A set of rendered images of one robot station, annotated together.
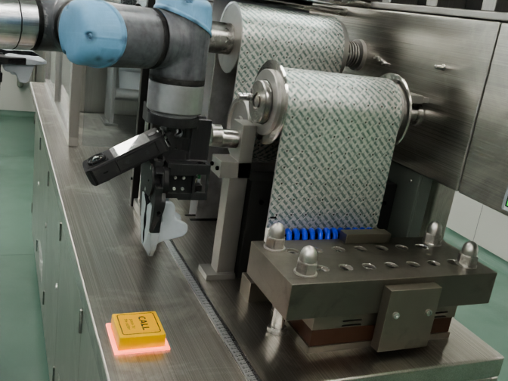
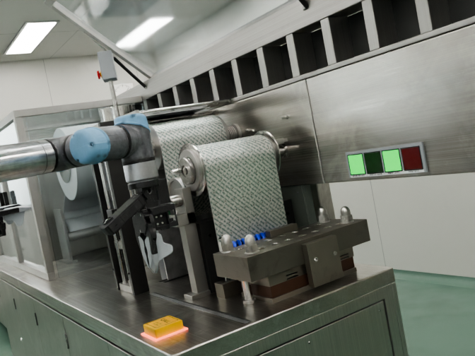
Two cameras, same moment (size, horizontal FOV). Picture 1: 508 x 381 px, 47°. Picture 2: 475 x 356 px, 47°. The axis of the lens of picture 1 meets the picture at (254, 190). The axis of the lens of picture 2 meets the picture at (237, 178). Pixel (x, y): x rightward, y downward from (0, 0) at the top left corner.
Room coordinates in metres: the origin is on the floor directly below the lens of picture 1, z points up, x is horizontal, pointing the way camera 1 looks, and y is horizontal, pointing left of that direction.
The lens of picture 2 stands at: (-0.49, 0.07, 1.28)
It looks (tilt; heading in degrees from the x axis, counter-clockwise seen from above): 3 degrees down; 353
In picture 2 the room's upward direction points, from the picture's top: 11 degrees counter-clockwise
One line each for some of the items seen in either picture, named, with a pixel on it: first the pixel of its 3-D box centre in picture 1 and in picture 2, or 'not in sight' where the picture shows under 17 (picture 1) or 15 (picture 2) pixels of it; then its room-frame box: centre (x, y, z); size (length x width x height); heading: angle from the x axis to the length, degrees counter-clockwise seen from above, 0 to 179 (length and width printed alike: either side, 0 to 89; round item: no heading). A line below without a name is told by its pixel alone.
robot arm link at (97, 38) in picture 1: (106, 33); (95, 145); (0.73, 0.21, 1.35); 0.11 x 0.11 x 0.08; 47
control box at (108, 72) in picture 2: not in sight; (105, 66); (1.54, 0.20, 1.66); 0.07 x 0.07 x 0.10; 0
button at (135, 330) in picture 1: (137, 329); (163, 326); (0.78, 0.14, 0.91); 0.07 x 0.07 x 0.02; 25
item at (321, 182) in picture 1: (331, 187); (249, 208); (1.02, -0.14, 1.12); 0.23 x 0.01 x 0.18; 115
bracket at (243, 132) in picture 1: (224, 201); (186, 243); (1.04, 0.05, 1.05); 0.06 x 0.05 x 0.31; 115
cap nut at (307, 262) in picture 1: (308, 259); (250, 243); (0.82, -0.10, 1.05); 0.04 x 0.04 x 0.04
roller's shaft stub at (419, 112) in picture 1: (402, 113); (275, 152); (1.15, -0.27, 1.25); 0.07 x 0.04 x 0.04; 115
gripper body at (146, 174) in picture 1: (174, 156); (150, 206); (0.80, 0.12, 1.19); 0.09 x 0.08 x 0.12; 115
